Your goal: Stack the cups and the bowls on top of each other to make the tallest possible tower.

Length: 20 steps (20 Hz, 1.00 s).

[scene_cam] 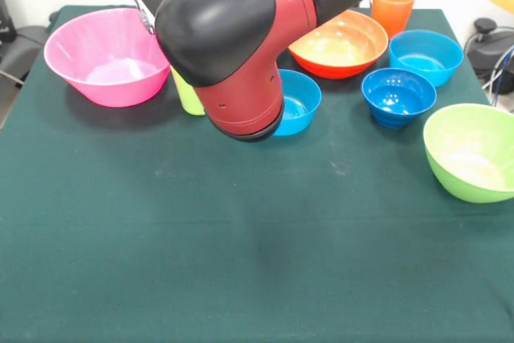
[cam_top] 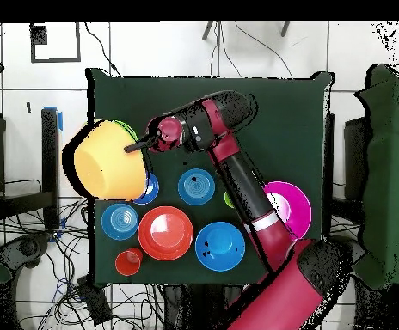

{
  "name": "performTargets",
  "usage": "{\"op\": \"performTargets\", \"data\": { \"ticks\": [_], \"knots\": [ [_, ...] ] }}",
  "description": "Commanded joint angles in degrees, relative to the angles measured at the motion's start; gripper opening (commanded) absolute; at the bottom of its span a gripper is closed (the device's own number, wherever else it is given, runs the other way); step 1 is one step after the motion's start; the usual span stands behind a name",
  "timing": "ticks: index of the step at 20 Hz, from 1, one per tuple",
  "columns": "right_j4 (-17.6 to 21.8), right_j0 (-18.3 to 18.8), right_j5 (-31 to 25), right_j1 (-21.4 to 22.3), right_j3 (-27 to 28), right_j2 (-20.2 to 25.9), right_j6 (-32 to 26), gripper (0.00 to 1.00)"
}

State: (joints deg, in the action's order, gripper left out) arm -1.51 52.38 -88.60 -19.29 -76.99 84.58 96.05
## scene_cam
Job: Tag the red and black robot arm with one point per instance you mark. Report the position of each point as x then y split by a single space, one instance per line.
225 17

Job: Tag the red-orange cup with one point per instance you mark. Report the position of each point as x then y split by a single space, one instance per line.
393 13

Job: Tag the light green bowl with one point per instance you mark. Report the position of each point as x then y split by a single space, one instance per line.
470 150

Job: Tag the small light blue bowl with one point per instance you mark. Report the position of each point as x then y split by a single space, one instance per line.
301 106
425 58

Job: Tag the shallow red-orange bowl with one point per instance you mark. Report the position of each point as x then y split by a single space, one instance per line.
341 54

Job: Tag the small dark blue bowl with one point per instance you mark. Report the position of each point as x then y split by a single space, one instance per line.
397 98

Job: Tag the dark green tablecloth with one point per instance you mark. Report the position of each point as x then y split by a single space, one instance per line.
241 258

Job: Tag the large pink bowl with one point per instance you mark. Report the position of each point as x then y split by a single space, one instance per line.
104 58

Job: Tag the light green cup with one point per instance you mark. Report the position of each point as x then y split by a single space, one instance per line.
186 98

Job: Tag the dark grey chair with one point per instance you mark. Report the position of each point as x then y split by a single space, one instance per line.
24 50

